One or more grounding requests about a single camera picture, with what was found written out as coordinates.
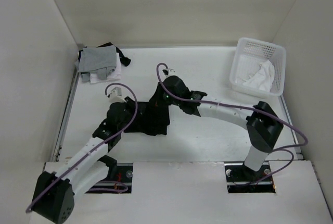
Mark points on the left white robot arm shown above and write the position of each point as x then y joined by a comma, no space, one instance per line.
55,192

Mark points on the metal table edge rail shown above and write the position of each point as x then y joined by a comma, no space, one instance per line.
57,146

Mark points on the black tank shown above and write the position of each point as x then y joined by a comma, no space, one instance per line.
125,61
152,117

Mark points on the white plastic basket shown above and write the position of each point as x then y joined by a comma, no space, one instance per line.
249,53

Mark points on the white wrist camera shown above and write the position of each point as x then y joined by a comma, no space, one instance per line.
115,94
169,72

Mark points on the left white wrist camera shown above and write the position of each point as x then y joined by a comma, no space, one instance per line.
115,94

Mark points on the white tank top in basket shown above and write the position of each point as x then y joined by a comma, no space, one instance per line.
263,79

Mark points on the folded grey tank top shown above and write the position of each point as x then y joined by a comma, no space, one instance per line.
100,61

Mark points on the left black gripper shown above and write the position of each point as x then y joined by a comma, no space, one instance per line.
130,104

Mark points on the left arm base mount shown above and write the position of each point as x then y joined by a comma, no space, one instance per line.
118,180

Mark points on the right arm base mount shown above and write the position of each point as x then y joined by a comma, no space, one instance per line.
241,179

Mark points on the folded black tank top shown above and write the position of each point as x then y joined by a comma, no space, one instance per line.
125,61

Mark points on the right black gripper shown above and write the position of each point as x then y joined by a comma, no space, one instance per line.
168,103

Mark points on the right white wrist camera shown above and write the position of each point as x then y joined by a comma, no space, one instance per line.
169,72

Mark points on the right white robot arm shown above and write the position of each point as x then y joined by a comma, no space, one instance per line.
263,130

